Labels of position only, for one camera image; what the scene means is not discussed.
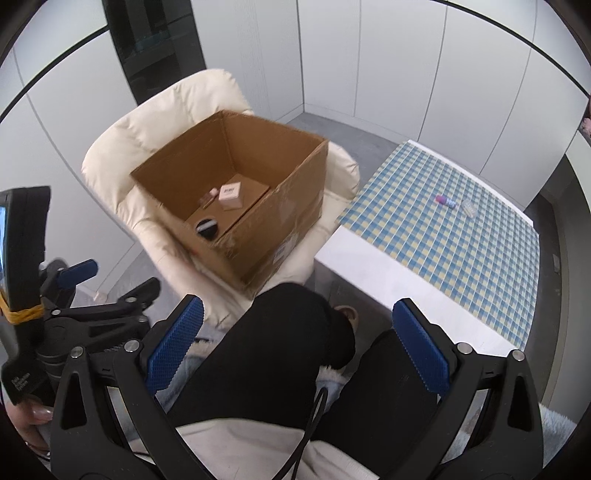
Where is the black cable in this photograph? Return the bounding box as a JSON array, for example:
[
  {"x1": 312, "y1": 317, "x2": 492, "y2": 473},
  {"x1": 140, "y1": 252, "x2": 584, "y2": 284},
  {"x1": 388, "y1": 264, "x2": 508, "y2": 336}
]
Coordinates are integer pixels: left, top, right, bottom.
[{"x1": 286, "y1": 388, "x2": 329, "y2": 480}]

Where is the blue yellow checked tablecloth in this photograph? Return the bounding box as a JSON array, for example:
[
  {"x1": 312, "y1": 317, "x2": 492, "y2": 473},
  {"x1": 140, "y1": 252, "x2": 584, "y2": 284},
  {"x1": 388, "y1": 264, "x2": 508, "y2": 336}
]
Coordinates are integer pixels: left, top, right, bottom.
[{"x1": 339, "y1": 141, "x2": 541, "y2": 352}]

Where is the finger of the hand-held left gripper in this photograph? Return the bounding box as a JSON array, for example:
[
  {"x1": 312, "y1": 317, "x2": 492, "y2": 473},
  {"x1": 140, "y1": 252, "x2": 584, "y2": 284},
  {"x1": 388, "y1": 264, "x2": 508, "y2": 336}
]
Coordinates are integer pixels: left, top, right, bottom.
[
  {"x1": 44, "y1": 259, "x2": 99, "y2": 303},
  {"x1": 53, "y1": 278, "x2": 161, "y2": 344}
]

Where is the person's cream jacket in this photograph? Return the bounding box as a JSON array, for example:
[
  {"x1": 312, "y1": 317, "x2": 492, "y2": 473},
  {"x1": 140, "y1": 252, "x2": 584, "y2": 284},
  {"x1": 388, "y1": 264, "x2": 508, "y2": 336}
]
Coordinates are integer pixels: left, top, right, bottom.
[{"x1": 175, "y1": 413, "x2": 384, "y2": 480}]

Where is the person's left leg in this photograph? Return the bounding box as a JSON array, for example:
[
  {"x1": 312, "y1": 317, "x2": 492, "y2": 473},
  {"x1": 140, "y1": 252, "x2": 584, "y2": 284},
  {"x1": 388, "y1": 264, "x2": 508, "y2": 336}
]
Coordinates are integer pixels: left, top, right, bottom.
[{"x1": 166, "y1": 282, "x2": 356, "y2": 428}]

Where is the person's leg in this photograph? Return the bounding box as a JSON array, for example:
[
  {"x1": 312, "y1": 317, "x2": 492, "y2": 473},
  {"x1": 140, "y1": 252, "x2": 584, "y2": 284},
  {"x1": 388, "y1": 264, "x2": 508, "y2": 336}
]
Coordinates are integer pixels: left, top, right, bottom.
[
  {"x1": 318, "y1": 329, "x2": 444, "y2": 467},
  {"x1": 166, "y1": 282, "x2": 356, "y2": 428}
]

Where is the cream padded chair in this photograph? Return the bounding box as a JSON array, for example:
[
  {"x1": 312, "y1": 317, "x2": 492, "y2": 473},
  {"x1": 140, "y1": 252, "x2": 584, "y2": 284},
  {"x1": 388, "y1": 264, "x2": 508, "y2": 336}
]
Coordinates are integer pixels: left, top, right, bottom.
[{"x1": 82, "y1": 69, "x2": 361, "y2": 330}]

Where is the light blue fleece blanket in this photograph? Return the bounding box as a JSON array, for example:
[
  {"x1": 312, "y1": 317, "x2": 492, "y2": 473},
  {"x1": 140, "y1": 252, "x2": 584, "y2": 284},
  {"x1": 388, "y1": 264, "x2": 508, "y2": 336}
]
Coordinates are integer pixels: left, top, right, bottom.
[{"x1": 111, "y1": 323, "x2": 568, "y2": 480}]

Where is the brown cardboard box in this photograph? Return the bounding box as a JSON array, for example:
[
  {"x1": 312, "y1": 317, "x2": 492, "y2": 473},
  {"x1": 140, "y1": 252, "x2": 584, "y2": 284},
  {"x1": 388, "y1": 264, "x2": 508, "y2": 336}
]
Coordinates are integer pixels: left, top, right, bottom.
[{"x1": 130, "y1": 110, "x2": 329, "y2": 300}]

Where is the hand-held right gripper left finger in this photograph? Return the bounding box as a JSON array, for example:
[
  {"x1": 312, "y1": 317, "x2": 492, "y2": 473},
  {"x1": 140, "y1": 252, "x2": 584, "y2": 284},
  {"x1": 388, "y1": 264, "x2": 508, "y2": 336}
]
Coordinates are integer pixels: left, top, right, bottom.
[{"x1": 50, "y1": 294, "x2": 218, "y2": 480}]

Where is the person's left beige slipper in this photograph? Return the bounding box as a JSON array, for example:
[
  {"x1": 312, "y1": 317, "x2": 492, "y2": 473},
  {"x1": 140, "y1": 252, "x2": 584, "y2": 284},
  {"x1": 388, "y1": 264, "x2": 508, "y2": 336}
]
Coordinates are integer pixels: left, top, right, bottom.
[{"x1": 333, "y1": 305, "x2": 360, "y2": 329}]

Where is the person's right leg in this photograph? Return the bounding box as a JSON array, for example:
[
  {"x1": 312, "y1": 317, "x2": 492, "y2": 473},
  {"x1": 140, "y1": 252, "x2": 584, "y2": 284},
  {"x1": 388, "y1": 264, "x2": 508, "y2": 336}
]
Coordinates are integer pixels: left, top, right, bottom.
[{"x1": 318, "y1": 329, "x2": 444, "y2": 467}]

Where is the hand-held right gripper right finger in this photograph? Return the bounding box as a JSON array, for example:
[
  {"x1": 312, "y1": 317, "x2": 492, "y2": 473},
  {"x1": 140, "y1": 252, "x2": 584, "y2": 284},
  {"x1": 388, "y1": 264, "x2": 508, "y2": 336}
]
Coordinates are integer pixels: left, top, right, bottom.
[{"x1": 392, "y1": 298, "x2": 544, "y2": 480}]

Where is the black glass cabinet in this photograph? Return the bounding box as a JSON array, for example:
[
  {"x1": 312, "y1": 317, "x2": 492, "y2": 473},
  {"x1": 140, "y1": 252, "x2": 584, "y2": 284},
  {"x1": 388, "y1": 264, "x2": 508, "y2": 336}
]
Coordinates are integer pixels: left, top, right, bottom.
[{"x1": 102, "y1": 0, "x2": 206, "y2": 106}]

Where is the person's left hand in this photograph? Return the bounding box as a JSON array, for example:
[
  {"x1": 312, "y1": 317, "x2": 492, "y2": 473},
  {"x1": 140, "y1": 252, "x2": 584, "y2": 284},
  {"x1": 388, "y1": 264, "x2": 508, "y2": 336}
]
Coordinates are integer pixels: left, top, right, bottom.
[{"x1": 9, "y1": 401, "x2": 53, "y2": 457}]

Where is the cream square box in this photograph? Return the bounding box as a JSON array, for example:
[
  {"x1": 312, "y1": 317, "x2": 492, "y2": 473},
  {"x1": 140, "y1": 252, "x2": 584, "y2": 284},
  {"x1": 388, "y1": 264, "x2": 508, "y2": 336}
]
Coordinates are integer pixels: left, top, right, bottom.
[{"x1": 218, "y1": 183, "x2": 242, "y2": 210}]

